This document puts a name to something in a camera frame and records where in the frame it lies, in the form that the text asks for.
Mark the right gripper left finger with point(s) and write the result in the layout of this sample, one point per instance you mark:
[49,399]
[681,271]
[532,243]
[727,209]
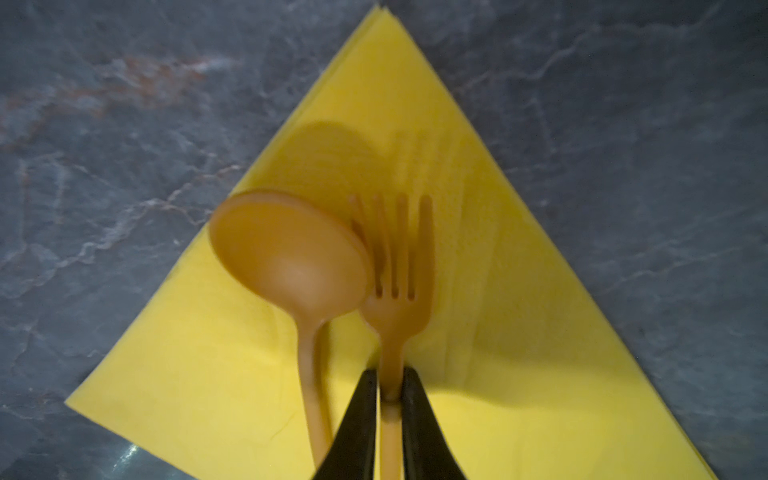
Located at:
[352,453]

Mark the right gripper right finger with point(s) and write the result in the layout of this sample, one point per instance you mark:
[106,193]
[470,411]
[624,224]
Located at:
[426,454]

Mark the yellow paper napkin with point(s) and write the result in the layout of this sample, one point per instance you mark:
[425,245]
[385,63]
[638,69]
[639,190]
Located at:
[526,376]

